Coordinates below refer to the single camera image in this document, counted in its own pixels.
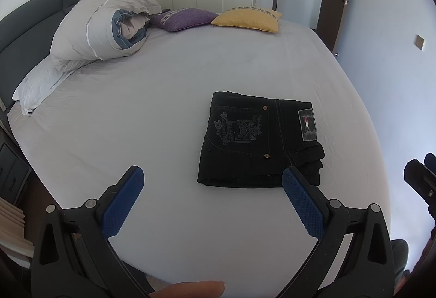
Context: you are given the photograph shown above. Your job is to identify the person's left hand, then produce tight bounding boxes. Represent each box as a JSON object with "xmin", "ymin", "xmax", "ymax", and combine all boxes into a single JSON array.
[{"xmin": 159, "ymin": 280, "xmax": 225, "ymax": 298}]

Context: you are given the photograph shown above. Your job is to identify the dark nightstand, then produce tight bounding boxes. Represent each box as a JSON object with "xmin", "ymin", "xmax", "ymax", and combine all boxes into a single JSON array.
[{"xmin": 0, "ymin": 141, "xmax": 33, "ymax": 200}]

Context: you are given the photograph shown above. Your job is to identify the rolled grey duvet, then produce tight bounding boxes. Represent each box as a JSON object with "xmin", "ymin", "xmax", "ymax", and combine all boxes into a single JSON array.
[{"xmin": 50, "ymin": 0, "xmax": 163, "ymax": 72}]

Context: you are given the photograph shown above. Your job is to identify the bed with white sheet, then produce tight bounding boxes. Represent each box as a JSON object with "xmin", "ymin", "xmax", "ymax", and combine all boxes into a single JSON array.
[{"xmin": 7, "ymin": 17, "xmax": 390, "ymax": 285}]

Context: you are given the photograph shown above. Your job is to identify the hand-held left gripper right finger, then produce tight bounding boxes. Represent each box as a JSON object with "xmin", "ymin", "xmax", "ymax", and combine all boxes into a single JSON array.
[{"xmin": 274, "ymin": 166, "xmax": 396, "ymax": 298}]

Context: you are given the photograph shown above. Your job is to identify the black pants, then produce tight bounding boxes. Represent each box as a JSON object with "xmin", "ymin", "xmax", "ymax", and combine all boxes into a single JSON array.
[{"xmin": 197, "ymin": 91, "xmax": 325, "ymax": 189}]

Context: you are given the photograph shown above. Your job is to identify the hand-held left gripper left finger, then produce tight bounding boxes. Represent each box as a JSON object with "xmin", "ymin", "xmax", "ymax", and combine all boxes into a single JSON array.
[{"xmin": 31, "ymin": 165, "xmax": 157, "ymax": 298}]

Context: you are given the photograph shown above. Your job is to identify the yellow pillow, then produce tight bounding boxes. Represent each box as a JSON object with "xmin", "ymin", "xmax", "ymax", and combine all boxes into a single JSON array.
[{"xmin": 211, "ymin": 7, "xmax": 283, "ymax": 34}]

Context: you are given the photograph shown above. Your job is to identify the white bed pillow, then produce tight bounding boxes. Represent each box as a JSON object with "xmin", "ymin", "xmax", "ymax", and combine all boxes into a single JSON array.
[{"xmin": 13, "ymin": 56, "xmax": 80, "ymax": 116}]

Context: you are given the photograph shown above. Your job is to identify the dark grey bed headboard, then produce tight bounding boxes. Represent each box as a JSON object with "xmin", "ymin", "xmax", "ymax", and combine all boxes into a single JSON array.
[{"xmin": 0, "ymin": 0, "xmax": 133, "ymax": 111}]

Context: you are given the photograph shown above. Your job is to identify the purple pillow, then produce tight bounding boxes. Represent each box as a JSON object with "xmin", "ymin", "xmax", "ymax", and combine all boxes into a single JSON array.
[{"xmin": 149, "ymin": 8, "xmax": 219, "ymax": 32}]

